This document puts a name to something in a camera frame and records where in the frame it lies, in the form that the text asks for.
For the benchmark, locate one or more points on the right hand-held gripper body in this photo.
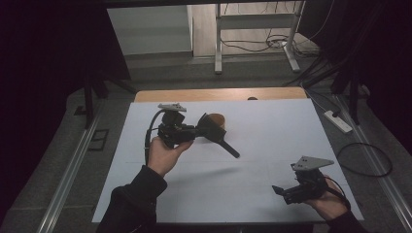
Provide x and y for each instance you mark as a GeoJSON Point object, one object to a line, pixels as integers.
{"type": "Point", "coordinates": [307, 187]}

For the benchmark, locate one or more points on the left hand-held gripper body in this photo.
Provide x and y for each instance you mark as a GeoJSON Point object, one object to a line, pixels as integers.
{"type": "Point", "coordinates": [176, 132]}

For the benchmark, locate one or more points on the brown round bowl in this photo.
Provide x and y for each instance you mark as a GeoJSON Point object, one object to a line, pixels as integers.
{"type": "Point", "coordinates": [218, 119]}

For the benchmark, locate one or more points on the person's right hand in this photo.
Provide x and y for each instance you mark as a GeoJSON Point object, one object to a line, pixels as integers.
{"type": "Point", "coordinates": [332, 204]}

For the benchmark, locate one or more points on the person's left hand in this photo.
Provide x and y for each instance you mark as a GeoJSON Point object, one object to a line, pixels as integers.
{"type": "Point", "coordinates": [162, 158]}

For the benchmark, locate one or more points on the white table sheet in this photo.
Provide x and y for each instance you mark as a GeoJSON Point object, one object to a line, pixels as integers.
{"type": "Point", "coordinates": [252, 181]}

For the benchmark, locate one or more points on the wooden table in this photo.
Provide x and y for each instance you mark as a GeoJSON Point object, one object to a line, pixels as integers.
{"type": "Point", "coordinates": [200, 94]}

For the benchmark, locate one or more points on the small dark object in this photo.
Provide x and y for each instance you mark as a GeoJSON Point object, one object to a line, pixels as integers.
{"type": "Point", "coordinates": [252, 98]}

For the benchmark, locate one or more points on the white power strip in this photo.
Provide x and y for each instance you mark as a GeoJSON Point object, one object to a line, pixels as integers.
{"type": "Point", "coordinates": [338, 122]}

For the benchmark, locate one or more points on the black tripod stand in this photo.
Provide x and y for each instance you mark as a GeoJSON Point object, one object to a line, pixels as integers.
{"type": "Point", "coordinates": [88, 97]}
{"type": "Point", "coordinates": [354, 93]}

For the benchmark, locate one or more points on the grey panel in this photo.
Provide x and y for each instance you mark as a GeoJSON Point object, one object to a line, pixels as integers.
{"type": "Point", "coordinates": [152, 29]}

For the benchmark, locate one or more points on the metal floor rail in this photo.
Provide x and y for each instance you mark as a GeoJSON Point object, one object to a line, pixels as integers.
{"type": "Point", "coordinates": [382, 178]}
{"type": "Point", "coordinates": [69, 174]}

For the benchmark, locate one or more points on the dark floor frame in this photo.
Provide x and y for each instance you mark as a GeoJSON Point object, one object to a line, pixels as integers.
{"type": "Point", "coordinates": [98, 139]}

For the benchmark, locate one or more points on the white metal stand frame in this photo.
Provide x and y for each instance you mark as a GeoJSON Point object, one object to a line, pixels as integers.
{"type": "Point", "coordinates": [218, 39]}

